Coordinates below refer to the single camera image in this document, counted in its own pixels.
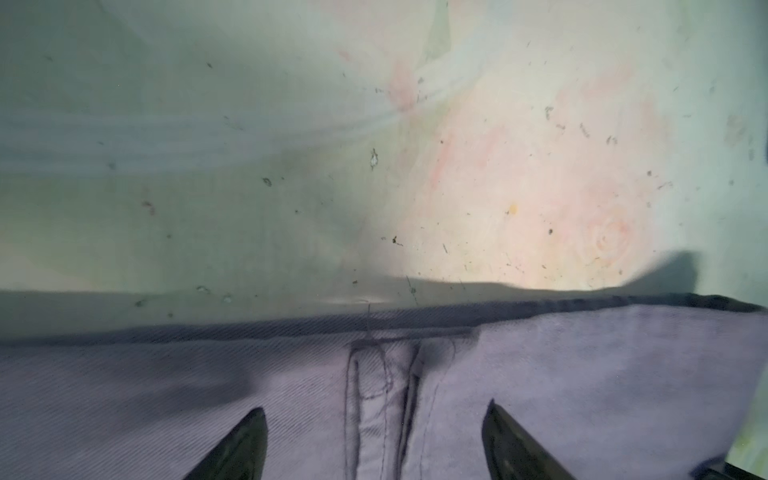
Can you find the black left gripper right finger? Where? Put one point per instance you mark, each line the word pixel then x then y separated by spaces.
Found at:
pixel 512 453

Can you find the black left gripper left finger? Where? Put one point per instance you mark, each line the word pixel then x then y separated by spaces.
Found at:
pixel 240 455

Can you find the purple trousers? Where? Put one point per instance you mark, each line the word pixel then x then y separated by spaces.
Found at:
pixel 614 388

